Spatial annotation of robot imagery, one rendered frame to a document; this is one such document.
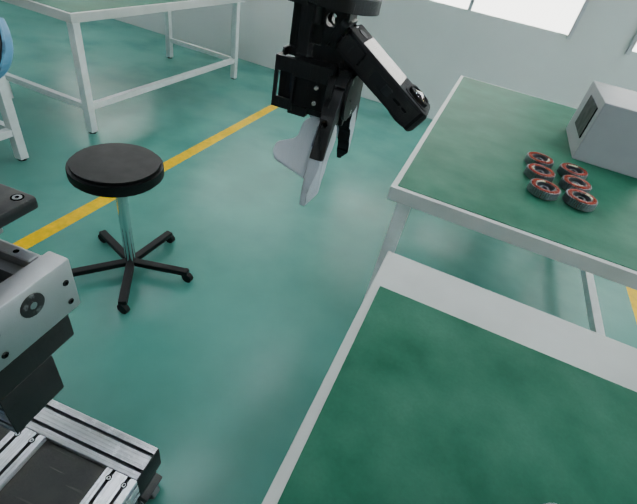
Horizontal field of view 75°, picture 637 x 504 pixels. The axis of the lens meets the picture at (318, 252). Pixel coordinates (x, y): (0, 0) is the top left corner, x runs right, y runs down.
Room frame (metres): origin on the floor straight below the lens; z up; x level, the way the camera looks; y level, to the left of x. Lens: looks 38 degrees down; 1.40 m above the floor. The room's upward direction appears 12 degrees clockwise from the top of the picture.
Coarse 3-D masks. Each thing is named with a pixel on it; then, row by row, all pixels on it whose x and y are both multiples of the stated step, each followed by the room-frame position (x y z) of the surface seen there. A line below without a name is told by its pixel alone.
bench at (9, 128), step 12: (0, 84) 2.00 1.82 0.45; (0, 96) 1.99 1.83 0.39; (0, 108) 2.00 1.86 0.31; (12, 108) 2.03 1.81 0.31; (0, 120) 2.07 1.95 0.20; (12, 120) 2.01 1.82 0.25; (0, 132) 1.94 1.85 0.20; (12, 132) 1.99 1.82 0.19; (12, 144) 2.00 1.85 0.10; (24, 144) 2.03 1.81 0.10; (24, 156) 2.01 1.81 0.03
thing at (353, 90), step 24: (288, 0) 0.45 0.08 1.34; (312, 0) 0.44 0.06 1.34; (336, 0) 0.43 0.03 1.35; (360, 0) 0.43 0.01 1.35; (312, 24) 0.45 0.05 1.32; (336, 24) 0.45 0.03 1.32; (288, 48) 0.46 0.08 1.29; (312, 48) 0.45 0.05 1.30; (288, 72) 0.43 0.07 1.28; (312, 72) 0.43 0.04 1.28; (336, 72) 0.44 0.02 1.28; (288, 96) 0.44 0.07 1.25; (312, 96) 0.43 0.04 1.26
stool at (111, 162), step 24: (120, 144) 1.47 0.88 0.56; (72, 168) 1.22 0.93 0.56; (96, 168) 1.26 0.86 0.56; (120, 168) 1.29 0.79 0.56; (144, 168) 1.33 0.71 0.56; (96, 192) 1.16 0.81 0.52; (120, 192) 1.19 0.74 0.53; (120, 216) 1.31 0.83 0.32; (168, 240) 1.57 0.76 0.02; (96, 264) 1.25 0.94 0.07; (120, 264) 1.29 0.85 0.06; (144, 264) 1.32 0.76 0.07
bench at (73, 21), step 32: (32, 0) 2.55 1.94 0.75; (64, 0) 2.70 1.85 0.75; (96, 0) 2.87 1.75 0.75; (128, 0) 3.06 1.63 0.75; (160, 0) 3.28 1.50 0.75; (192, 0) 3.53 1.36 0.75; (224, 0) 3.94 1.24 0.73; (224, 64) 4.03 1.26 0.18; (64, 96) 2.56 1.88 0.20; (128, 96) 2.84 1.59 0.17; (96, 128) 2.53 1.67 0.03
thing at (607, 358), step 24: (384, 264) 0.83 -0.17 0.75; (408, 264) 0.85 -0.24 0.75; (408, 288) 0.76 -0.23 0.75; (432, 288) 0.78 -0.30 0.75; (456, 288) 0.80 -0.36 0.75; (480, 288) 0.82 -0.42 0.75; (360, 312) 0.65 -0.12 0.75; (456, 312) 0.71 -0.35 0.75; (480, 312) 0.73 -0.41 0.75; (504, 312) 0.75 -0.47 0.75; (528, 312) 0.77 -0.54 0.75; (504, 336) 0.67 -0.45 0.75; (528, 336) 0.69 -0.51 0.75; (552, 336) 0.70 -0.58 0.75; (576, 336) 0.72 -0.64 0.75; (600, 336) 0.74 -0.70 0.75; (336, 360) 0.50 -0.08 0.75; (576, 360) 0.64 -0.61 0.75; (600, 360) 0.66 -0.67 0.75; (624, 360) 0.68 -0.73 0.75; (624, 384) 0.61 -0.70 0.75; (312, 408) 0.39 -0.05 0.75; (288, 456) 0.30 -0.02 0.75
